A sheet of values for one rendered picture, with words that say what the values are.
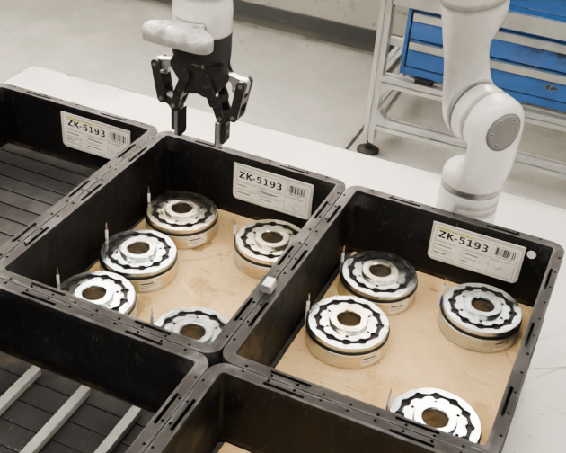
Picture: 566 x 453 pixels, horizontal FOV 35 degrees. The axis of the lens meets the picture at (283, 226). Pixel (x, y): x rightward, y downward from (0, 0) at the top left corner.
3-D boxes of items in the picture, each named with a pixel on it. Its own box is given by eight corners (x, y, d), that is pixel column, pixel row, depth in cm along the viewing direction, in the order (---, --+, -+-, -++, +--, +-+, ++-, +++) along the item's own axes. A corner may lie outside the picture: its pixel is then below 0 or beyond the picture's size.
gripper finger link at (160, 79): (167, 52, 116) (179, 94, 119) (155, 53, 117) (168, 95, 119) (156, 59, 114) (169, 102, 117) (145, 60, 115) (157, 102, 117)
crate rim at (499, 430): (349, 196, 125) (350, 182, 124) (562, 260, 116) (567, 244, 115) (215, 374, 95) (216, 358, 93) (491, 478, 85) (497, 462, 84)
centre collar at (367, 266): (369, 258, 121) (370, 254, 121) (402, 270, 119) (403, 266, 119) (355, 277, 117) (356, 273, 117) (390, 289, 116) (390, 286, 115)
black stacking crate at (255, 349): (341, 252, 130) (350, 186, 124) (543, 315, 121) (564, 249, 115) (215, 435, 100) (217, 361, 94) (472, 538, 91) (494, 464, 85)
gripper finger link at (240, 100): (237, 81, 110) (222, 117, 114) (249, 88, 110) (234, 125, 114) (247, 73, 112) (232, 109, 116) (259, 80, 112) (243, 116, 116)
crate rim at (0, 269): (163, 142, 134) (163, 128, 133) (348, 196, 125) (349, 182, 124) (-14, 288, 104) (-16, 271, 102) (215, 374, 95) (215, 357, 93)
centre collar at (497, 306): (470, 290, 117) (471, 287, 116) (506, 304, 115) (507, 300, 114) (457, 311, 113) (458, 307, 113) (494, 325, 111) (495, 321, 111)
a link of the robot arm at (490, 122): (538, 99, 125) (513, 200, 135) (497, 71, 132) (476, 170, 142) (484, 110, 122) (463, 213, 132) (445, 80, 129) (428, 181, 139)
